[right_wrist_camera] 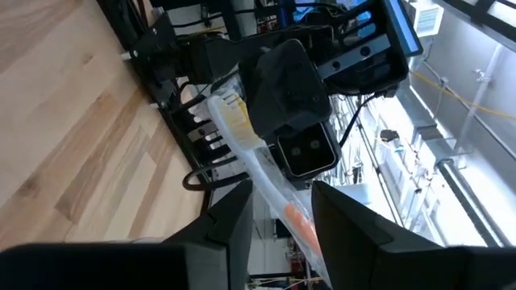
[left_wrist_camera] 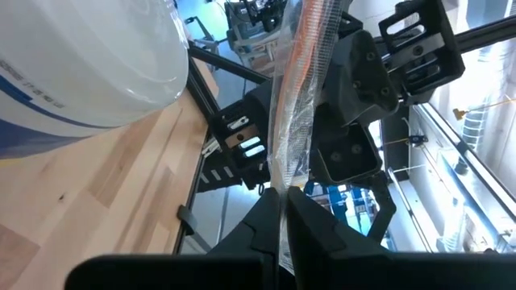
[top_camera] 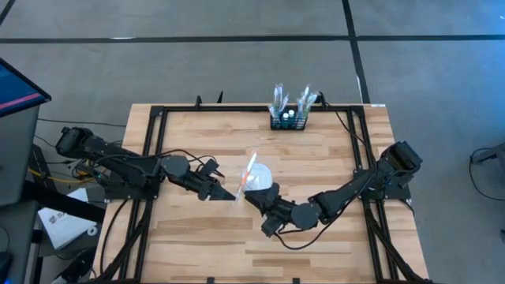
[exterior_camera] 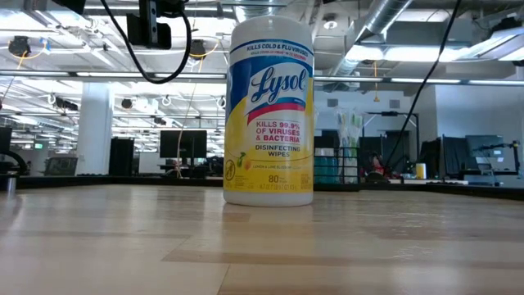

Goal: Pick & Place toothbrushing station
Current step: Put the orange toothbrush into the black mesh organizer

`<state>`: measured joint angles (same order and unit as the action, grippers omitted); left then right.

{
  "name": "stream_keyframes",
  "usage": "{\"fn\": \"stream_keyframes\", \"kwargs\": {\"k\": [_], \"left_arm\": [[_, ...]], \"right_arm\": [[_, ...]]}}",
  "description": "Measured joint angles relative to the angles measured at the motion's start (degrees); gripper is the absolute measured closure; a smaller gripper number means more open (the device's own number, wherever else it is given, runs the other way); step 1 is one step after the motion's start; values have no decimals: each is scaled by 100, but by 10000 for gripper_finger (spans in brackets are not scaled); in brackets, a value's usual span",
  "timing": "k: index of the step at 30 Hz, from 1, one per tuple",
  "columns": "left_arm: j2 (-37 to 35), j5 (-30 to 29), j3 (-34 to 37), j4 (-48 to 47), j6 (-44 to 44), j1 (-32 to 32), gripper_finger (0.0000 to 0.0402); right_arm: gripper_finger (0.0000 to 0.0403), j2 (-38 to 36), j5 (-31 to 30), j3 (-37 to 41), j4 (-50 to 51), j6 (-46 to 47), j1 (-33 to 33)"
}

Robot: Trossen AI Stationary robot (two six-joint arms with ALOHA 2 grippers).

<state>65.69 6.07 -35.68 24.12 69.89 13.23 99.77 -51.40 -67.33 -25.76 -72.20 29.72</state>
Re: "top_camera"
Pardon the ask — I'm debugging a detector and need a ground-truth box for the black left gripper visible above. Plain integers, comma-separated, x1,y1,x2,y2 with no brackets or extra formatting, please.
192,158,237,202

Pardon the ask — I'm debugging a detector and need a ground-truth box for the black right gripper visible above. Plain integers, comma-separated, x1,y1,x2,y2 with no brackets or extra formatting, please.
244,182,297,238

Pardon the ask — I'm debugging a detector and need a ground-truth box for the Lysol disinfecting wipes canister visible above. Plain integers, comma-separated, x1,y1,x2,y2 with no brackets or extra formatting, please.
241,163,274,194

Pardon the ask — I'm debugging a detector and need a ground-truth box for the white orange toothbrush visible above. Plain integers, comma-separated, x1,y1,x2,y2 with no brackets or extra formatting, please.
235,148,260,203

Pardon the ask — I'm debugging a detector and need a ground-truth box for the black mesh organizer caddy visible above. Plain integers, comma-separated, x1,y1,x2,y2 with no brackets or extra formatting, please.
269,106,309,132

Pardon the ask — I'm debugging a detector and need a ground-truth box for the black floor beam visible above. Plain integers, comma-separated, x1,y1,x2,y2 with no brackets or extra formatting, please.
21,179,107,224

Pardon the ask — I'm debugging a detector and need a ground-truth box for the black bulky object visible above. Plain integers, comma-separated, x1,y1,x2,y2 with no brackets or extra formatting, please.
58,246,98,284

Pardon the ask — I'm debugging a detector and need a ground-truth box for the white paper booklet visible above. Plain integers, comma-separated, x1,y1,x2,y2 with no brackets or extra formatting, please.
37,188,99,251

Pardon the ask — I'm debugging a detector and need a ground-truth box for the grey cabinet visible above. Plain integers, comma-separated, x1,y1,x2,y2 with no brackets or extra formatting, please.
0,105,41,207

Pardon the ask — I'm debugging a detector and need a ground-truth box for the computer monitor blue screen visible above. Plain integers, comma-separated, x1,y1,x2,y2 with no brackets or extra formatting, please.
0,58,53,118

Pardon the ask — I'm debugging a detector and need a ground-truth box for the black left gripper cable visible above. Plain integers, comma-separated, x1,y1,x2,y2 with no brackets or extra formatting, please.
155,148,226,178

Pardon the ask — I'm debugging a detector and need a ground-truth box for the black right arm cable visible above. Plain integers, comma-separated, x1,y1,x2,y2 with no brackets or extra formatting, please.
274,165,378,251

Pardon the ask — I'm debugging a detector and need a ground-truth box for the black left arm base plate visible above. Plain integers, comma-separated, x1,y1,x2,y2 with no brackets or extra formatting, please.
103,168,162,201

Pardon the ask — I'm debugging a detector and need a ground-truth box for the black frame-mounted cable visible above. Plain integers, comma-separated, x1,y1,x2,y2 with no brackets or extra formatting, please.
324,100,378,166

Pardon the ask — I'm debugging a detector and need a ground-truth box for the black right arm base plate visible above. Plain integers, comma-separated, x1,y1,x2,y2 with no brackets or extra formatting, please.
353,168,412,201

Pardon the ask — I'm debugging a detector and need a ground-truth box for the thin black floor cable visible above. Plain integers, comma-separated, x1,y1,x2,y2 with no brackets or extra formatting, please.
37,117,128,129

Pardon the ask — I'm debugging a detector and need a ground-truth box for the yellow floor cable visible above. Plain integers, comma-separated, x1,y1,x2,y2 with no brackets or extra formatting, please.
27,168,98,185

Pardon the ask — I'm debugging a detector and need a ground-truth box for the looped black floor cable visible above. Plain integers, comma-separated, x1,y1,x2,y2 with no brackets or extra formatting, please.
468,148,505,202

